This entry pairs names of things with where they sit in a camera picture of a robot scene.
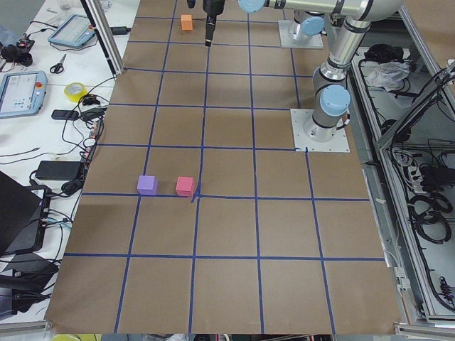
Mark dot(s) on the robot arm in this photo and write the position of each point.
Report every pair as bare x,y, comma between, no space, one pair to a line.
299,16
331,96

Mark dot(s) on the blue teach pendant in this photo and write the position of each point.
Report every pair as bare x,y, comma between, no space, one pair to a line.
22,93
74,32

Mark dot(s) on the black laptop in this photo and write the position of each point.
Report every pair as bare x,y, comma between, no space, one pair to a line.
23,213

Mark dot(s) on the aluminium frame post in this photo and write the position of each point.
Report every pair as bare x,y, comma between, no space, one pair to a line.
104,35

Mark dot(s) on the orange foam block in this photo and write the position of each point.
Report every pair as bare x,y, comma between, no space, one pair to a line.
186,22

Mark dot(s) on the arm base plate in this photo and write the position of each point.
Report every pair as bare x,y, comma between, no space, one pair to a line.
309,137
306,34

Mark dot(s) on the black handled scissors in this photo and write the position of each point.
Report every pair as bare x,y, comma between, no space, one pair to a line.
58,67

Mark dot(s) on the black phone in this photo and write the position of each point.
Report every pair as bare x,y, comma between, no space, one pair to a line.
64,114

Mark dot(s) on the black power adapter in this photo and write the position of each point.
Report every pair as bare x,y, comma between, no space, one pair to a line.
58,170

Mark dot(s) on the purple foam block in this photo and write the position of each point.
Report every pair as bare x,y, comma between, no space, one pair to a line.
147,185

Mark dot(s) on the pink foam block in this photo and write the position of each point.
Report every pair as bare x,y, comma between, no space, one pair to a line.
185,186

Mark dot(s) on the near blue teach pendant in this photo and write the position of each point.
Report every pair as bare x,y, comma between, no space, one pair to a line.
22,93

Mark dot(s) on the far blue teach pendant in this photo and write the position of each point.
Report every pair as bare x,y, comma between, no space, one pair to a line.
74,32

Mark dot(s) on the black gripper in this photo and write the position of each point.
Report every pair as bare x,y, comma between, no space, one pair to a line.
212,7

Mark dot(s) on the yellow tape roll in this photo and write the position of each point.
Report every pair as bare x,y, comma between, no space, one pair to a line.
75,91

